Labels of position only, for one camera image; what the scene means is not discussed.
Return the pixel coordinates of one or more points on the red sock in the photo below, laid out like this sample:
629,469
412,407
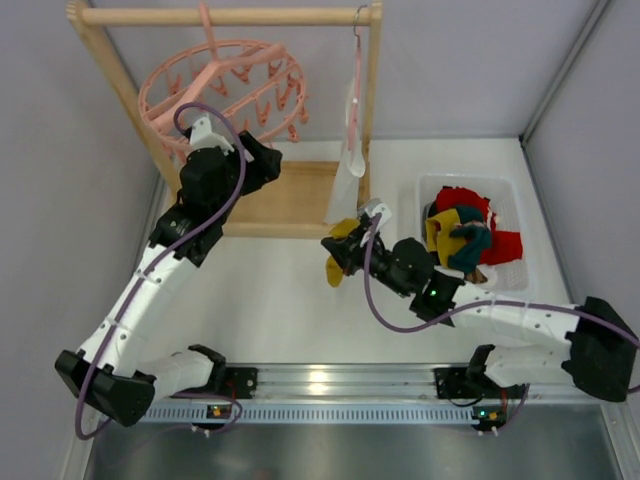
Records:
449,197
506,247

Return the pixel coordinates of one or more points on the wooden clothes rack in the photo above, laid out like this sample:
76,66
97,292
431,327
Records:
295,207

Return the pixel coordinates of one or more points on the dark green sock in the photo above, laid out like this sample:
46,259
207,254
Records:
470,236

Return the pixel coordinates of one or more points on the pink metal-hook hanger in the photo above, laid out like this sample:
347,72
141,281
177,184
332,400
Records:
353,109

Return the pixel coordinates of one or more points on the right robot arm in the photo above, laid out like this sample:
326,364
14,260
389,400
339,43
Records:
588,346

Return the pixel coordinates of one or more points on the white cloth on hanger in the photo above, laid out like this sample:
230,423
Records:
351,168

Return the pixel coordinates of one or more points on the white plastic basket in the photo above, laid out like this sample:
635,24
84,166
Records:
517,277

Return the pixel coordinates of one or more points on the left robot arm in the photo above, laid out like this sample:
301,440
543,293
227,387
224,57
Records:
106,372

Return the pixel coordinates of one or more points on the brown patterned sock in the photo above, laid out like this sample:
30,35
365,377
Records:
476,277

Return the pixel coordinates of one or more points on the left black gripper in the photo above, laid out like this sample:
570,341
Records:
261,157

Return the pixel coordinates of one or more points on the aluminium mounting rail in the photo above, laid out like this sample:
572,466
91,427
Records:
338,383

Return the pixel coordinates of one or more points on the pink round clip hanger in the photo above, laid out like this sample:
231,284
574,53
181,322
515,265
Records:
258,86

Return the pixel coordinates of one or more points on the white slotted cable duct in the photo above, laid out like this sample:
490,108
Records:
179,412

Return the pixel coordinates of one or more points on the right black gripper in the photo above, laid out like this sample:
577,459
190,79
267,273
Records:
343,250

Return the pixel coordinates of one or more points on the yellow sock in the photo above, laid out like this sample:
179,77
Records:
334,273
438,235

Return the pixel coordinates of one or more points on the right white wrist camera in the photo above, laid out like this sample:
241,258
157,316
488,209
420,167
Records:
375,207

